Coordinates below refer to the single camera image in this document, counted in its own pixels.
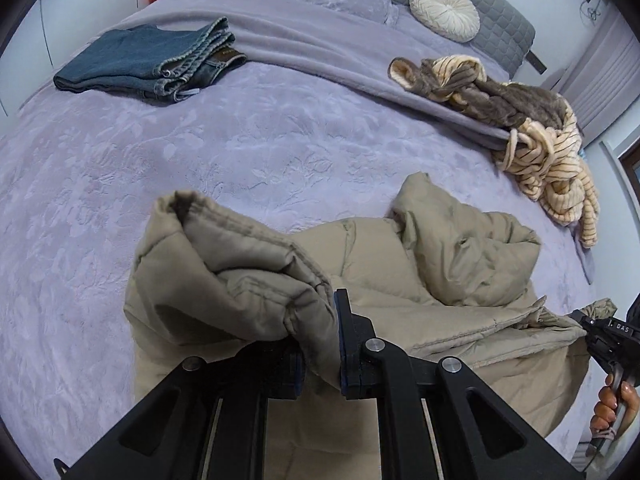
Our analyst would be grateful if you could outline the pale grey curtain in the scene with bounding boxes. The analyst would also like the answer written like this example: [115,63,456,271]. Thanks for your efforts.
[542,10,640,146]

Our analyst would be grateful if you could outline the purple fleece blanket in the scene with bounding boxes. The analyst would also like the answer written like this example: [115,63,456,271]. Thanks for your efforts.
[115,0,596,281]

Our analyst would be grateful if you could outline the round cream cushion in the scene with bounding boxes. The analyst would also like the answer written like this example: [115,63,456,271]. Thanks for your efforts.
[409,0,481,43]

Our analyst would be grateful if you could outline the dark framed window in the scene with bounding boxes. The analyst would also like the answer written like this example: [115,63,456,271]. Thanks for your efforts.
[617,137,640,196]

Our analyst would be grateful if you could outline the folded blue jeans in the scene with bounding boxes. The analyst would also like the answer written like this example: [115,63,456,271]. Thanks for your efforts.
[53,17,249,105]

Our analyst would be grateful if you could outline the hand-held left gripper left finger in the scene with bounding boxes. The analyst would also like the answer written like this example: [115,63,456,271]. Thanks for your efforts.
[54,339,306,480]

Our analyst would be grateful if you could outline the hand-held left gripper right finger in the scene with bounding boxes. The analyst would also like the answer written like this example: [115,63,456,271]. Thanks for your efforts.
[334,288,586,480]

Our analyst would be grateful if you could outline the person's right hand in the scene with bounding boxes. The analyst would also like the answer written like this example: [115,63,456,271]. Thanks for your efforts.
[589,372,640,443]

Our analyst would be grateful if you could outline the white wardrobe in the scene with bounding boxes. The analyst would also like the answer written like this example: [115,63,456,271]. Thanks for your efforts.
[0,0,156,116]

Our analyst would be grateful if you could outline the cream striped fleece garment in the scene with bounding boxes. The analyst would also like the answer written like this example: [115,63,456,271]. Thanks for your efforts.
[432,55,600,248]

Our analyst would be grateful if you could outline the brown fleece robe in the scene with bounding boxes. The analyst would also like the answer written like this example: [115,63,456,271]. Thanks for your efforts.
[389,56,576,131]

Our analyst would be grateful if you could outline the grey quilted headboard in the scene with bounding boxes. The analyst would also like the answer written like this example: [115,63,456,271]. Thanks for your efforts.
[270,0,537,73]

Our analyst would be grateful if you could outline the khaki puffer jacket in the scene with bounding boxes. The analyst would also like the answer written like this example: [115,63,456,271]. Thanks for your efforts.
[122,171,617,480]

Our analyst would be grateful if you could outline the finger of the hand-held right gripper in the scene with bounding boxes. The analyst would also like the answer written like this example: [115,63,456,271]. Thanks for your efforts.
[567,309,609,344]

